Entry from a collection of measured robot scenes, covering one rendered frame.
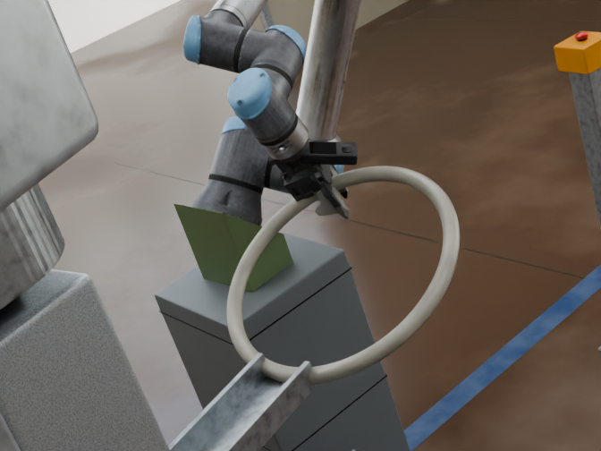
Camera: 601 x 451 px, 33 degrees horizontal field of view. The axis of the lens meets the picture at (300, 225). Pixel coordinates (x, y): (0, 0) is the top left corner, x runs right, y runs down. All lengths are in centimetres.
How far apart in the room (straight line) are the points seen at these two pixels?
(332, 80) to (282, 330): 66
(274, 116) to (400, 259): 257
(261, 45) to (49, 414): 91
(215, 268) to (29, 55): 229
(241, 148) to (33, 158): 219
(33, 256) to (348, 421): 173
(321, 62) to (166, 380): 198
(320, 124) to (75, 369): 139
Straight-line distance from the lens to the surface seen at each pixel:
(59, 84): 53
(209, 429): 179
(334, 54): 254
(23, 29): 52
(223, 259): 273
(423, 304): 176
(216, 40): 201
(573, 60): 306
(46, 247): 134
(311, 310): 273
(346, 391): 288
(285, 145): 196
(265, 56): 197
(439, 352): 377
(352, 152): 202
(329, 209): 208
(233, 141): 270
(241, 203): 267
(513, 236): 438
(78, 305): 137
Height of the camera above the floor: 208
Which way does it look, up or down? 24 degrees down
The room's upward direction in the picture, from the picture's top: 19 degrees counter-clockwise
